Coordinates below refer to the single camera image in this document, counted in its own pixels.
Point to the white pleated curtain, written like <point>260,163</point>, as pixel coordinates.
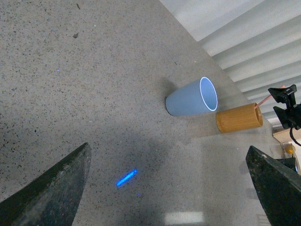
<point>256,42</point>

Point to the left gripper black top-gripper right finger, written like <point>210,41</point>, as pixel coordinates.
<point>277,186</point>

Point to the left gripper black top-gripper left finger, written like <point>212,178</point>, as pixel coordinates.
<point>53,198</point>

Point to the yellow object in background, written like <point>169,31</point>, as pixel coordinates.
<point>289,148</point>

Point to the pink chopstick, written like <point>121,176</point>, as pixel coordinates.
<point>263,101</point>

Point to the bamboo chopstick holder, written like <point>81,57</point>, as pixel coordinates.
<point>239,118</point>

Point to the blue plastic cup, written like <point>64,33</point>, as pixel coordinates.
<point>195,98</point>

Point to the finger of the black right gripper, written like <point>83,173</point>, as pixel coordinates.
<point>284,95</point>
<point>290,117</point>

